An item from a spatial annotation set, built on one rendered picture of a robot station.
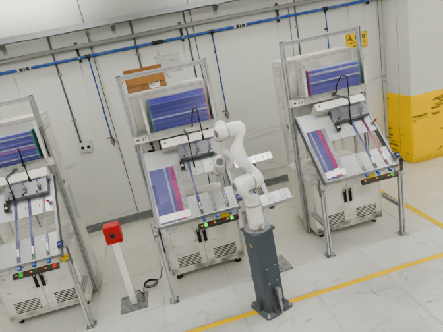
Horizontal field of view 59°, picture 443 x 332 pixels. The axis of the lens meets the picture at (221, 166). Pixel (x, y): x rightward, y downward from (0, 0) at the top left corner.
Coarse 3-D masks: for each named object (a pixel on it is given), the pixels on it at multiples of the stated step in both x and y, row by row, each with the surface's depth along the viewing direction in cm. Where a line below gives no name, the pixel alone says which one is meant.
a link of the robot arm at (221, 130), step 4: (220, 120) 283; (216, 124) 273; (220, 124) 272; (224, 124) 270; (216, 128) 269; (220, 128) 268; (224, 128) 268; (228, 128) 269; (216, 132) 268; (220, 132) 267; (224, 132) 268; (228, 132) 269; (216, 136) 270; (220, 136) 268; (224, 136) 269; (228, 136) 271; (220, 140) 291
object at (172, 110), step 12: (168, 96) 333; (180, 96) 332; (192, 96) 334; (204, 96) 336; (156, 108) 330; (168, 108) 332; (180, 108) 335; (192, 108) 337; (204, 108) 339; (156, 120) 333; (168, 120) 335; (180, 120) 337; (192, 120) 339; (204, 120) 342
